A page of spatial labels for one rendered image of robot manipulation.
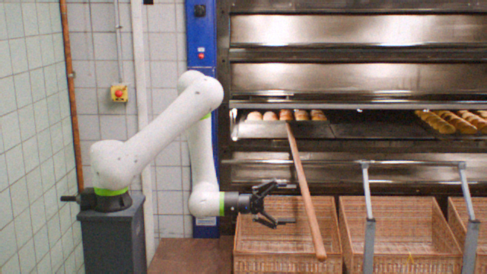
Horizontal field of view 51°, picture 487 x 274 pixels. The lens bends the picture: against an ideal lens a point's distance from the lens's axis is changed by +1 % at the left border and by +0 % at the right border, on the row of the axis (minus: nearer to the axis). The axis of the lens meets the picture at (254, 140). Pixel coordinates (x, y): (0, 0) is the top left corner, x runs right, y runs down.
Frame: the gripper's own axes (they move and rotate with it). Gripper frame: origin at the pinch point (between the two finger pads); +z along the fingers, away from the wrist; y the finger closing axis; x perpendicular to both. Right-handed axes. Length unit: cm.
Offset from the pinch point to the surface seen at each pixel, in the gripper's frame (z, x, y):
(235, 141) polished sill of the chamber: -26, -101, 3
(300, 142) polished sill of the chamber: 11, -100, 3
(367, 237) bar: 39, -39, 33
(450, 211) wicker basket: 97, -90, 41
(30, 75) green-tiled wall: -120, -57, -41
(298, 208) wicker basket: 11, -94, 42
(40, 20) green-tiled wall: -119, -75, -66
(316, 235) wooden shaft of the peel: 6.0, 27.7, -0.2
